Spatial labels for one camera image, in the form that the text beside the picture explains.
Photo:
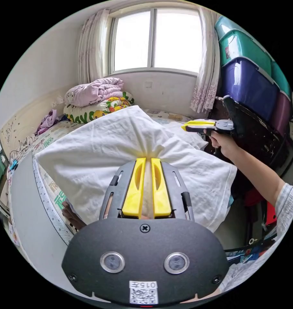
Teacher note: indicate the person's left hand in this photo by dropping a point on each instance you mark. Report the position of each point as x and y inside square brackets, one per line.
[199, 298]

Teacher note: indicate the colourful printed folded quilt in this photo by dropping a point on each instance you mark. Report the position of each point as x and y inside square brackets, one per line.
[88, 113]

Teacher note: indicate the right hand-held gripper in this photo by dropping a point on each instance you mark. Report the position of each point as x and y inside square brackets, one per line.
[223, 125]

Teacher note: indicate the person's right forearm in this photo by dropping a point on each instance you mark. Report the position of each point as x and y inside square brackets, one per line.
[255, 173]

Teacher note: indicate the white flowered curtain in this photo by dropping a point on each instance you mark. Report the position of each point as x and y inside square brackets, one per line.
[205, 67]
[92, 45]

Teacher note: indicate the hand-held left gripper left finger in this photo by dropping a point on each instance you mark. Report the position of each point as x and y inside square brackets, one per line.
[133, 190]

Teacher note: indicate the blue storage box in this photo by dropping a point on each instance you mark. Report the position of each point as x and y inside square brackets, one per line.
[250, 88]

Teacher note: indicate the white long sleeve shirt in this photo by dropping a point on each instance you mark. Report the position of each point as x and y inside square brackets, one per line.
[93, 149]

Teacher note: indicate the purple storage box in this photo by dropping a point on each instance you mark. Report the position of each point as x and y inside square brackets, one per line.
[281, 113]

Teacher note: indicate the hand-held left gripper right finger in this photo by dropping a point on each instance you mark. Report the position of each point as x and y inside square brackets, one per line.
[162, 193]

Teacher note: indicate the person's right hand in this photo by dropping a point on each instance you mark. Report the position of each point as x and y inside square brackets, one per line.
[222, 142]

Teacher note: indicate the window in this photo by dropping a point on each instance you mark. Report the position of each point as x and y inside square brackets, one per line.
[156, 39]

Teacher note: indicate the white wall socket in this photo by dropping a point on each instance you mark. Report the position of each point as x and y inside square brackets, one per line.
[148, 84]

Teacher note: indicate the teal storage box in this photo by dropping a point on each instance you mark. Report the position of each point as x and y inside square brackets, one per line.
[245, 49]

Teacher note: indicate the bed with printed sheet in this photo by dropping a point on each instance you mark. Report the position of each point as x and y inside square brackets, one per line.
[48, 141]

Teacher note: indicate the grey flat board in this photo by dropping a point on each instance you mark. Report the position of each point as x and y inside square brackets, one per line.
[32, 217]

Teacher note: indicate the person's body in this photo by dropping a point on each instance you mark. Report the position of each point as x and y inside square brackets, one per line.
[287, 205]

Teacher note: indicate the dark wooden cupboard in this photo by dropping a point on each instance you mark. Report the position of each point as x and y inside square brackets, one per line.
[255, 135]

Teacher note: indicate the pile of clothes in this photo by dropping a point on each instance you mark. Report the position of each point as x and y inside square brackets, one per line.
[48, 122]

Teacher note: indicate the pink folded quilt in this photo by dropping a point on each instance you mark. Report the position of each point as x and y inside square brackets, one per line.
[93, 93]

